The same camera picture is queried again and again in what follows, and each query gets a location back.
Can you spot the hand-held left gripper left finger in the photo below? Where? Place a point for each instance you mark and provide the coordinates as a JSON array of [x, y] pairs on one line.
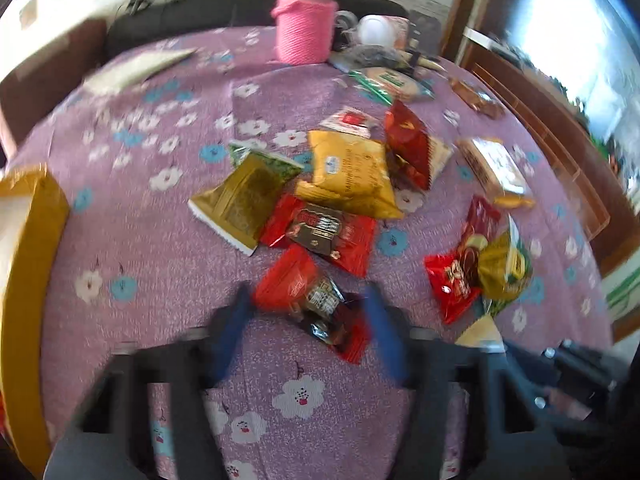
[[231, 332]]

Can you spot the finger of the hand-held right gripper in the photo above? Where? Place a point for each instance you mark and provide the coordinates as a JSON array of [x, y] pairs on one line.
[[570, 427], [587, 362]]

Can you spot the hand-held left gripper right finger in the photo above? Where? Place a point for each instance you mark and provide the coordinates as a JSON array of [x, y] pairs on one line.
[[386, 337]]

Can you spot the red snack packet dark print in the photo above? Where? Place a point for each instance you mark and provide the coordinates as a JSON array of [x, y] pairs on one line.
[[292, 280], [345, 237]]

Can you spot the pale biscuit packet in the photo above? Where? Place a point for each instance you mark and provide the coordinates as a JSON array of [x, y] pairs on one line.
[[441, 155]]

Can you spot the yellow box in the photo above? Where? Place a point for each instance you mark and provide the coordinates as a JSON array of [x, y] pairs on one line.
[[37, 280]]

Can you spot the pale yellow packet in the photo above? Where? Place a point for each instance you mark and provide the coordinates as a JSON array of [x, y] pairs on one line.
[[482, 335]]

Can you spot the purple floral tablecloth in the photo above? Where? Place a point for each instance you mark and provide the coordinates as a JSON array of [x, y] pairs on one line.
[[165, 240]]

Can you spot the gold green snack packet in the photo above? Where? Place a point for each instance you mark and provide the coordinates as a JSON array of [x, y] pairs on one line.
[[505, 265], [240, 200]]

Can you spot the yellow snack packet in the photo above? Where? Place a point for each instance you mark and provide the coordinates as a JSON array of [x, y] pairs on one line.
[[350, 170]]

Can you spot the dark red gold foil packet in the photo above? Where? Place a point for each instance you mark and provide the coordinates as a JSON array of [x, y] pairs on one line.
[[407, 140]]

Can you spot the cracker packet yellow ends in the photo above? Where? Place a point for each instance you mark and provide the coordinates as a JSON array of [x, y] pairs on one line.
[[497, 167]]

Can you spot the white packet red print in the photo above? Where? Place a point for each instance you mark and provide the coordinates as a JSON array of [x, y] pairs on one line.
[[350, 120]]

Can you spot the wooden cabinet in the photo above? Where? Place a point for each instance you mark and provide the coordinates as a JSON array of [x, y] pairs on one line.
[[545, 125]]

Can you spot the round crackers packet green label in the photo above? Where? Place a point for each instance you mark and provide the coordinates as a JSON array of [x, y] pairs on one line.
[[392, 82]]

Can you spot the brown wafer packet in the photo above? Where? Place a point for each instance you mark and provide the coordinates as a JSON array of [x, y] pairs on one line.
[[477, 97]]

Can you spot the white paper envelope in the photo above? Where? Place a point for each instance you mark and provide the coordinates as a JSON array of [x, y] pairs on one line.
[[132, 67]]

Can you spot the clear bag dark contents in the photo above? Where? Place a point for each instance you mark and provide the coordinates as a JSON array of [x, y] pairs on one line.
[[372, 55]]

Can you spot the white cup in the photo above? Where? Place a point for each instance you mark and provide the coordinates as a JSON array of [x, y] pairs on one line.
[[377, 29]]

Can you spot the small black device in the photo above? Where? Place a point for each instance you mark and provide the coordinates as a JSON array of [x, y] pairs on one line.
[[345, 30]]

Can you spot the pink knit-sleeved bottle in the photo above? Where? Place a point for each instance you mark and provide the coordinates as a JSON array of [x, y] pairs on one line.
[[304, 25]]

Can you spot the dark brown wooden furniture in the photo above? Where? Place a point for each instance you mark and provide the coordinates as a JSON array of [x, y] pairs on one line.
[[45, 75]]

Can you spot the black sofa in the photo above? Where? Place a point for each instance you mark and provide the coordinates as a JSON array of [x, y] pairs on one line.
[[200, 15]]

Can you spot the window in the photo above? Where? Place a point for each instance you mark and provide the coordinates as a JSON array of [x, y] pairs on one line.
[[580, 35]]

